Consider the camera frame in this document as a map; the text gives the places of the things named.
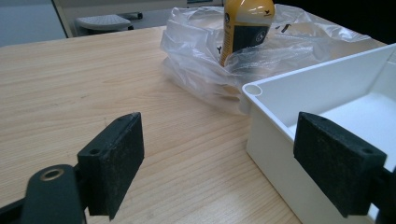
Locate white plastic box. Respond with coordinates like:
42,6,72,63
241,43,396,224

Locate yellow bottle with black label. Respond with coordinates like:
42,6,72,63
219,0,276,67

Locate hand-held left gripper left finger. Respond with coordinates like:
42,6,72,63
77,111,146,221

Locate clear plastic bag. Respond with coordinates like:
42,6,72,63
160,3,374,116

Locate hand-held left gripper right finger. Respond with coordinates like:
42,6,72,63
292,111,388,218

